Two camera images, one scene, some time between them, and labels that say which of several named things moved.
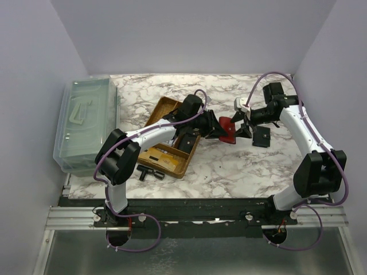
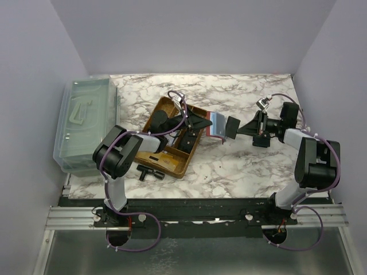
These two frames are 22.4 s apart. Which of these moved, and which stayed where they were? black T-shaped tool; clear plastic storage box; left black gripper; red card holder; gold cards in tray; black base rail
Moved: red card holder; left black gripper
Stayed: gold cards in tray; black T-shaped tool; black base rail; clear plastic storage box
